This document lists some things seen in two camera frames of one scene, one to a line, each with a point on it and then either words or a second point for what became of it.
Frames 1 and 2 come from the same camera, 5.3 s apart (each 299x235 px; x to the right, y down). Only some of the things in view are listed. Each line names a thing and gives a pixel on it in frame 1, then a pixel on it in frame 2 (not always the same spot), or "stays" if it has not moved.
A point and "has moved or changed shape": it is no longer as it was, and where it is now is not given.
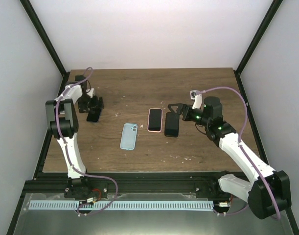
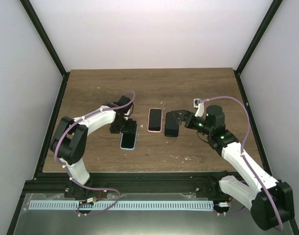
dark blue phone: (93, 115) has moved or changed shape
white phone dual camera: (154, 122) stays
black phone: (172, 124) stays
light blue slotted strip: (122, 205) stays
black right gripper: (182, 106) → (185, 113)
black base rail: (161, 182) stays
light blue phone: (128, 136) stays
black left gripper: (93, 105) → (129, 128)
